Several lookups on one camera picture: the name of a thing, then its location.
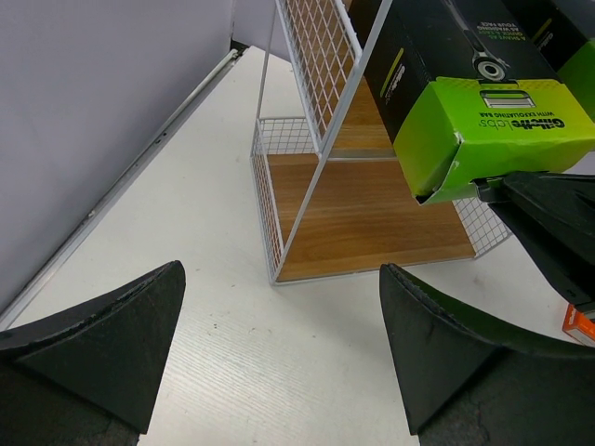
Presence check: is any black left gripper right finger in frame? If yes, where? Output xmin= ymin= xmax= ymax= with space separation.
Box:
xmin=379 ymin=264 xmax=594 ymax=445

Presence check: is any green black Gillette Labs box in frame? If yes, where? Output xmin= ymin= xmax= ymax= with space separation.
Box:
xmin=505 ymin=0 xmax=594 ymax=117
xmin=364 ymin=1 xmax=594 ymax=204

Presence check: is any white wire wooden shelf rack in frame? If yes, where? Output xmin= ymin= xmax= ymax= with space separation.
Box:
xmin=250 ymin=1 xmax=509 ymax=285

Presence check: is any orange Gillette Fusion5 box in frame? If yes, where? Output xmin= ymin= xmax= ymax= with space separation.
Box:
xmin=562 ymin=305 xmax=595 ymax=348

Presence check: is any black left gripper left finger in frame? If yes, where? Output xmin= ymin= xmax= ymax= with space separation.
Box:
xmin=1 ymin=260 xmax=186 ymax=445

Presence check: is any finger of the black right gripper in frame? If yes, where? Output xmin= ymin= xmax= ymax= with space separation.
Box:
xmin=473 ymin=172 xmax=594 ymax=307
xmin=537 ymin=174 xmax=594 ymax=204

